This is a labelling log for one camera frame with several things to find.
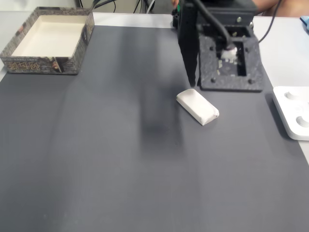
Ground white rectangular block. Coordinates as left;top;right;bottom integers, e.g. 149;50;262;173
176;88;220;126

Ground patterned cardboard box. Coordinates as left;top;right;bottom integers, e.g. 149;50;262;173
0;6;95;75

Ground blue flat object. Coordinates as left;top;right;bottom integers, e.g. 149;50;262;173
300;15;309;31

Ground white dimpled plastic tray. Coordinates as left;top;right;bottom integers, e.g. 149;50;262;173
272;86;309;141

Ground grey table mat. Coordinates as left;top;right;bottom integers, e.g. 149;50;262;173
0;24;309;232

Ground black camera cable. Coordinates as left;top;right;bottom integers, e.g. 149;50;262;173
192;0;283;49

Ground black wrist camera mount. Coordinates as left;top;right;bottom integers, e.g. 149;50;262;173
197;23;264;93

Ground grey background cable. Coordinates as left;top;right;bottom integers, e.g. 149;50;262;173
144;0;155;14

